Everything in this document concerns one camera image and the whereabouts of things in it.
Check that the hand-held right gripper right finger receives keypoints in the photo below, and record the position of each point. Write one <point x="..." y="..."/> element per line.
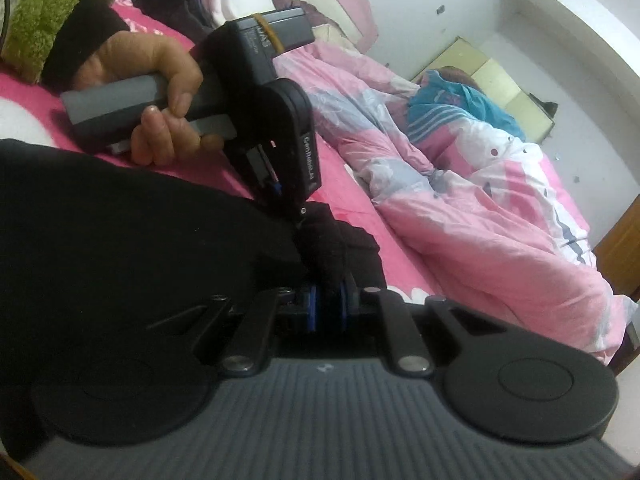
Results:
<point x="345" y="312"/>

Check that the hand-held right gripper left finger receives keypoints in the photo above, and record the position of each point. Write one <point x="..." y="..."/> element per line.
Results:
<point x="312" y="312"/>

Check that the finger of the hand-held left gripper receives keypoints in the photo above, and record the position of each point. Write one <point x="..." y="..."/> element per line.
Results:
<point x="301" y="211"/>

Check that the black shirt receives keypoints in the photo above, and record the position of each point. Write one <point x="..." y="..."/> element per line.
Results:
<point x="125" y="235"/>

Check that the person's left hand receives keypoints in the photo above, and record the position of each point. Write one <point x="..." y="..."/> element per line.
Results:
<point x="145" y="55"/>

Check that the pink floral bed sheet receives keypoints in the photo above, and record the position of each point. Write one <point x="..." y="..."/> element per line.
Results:
<point x="340" y="170"/>

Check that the dark grey cloth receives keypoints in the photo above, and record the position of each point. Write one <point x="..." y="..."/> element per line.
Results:
<point x="175" y="10"/>

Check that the pink patterned quilt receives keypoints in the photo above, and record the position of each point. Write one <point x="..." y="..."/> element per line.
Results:
<point x="475" y="220"/>

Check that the brown wooden furniture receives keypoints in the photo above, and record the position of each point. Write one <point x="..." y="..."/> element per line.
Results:
<point x="625" y="240"/>

